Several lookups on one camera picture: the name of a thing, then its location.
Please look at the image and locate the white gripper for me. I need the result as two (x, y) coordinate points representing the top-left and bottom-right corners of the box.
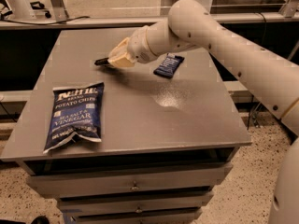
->
(108, 26), (157, 68)

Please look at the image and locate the dark chocolate rxbar wrapper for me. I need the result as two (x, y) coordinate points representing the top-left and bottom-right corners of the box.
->
(94, 58), (109, 66)

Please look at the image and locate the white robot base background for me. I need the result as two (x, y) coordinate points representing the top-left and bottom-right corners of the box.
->
(6, 0), (36, 20)

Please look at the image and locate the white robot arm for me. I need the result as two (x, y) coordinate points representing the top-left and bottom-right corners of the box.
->
(108, 0), (299, 224)

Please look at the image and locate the blue rxbar wrapper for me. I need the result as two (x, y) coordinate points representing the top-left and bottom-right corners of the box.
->
(153, 53), (185, 78)

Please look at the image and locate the blue kettle chip bag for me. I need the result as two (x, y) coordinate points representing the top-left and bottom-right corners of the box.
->
(43, 82), (105, 154)

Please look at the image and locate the grey drawer cabinet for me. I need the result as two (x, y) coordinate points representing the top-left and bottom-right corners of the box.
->
(0, 25), (252, 224)

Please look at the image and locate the top grey drawer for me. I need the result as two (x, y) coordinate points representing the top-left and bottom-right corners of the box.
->
(27, 162), (233, 198)

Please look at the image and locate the grey drawer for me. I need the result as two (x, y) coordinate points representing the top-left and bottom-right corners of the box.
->
(58, 190), (213, 216)
(27, 162), (233, 198)
(64, 208), (202, 224)

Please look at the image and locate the middle grey drawer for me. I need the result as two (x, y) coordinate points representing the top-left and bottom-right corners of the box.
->
(58, 190), (213, 216)

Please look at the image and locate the bottom grey drawer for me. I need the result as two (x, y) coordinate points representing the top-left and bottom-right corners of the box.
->
(64, 208), (202, 224)

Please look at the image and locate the grey metal rail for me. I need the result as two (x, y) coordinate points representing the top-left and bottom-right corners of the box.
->
(0, 12), (284, 31)

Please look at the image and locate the black cable on rail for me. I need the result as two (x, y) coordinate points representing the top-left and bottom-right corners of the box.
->
(0, 15), (91, 26)

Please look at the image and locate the grey lower side rail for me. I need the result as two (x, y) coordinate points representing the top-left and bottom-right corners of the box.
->
(224, 81), (252, 104)

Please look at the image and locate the black hanging cable right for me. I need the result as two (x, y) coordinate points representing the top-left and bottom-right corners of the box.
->
(247, 93), (261, 131)

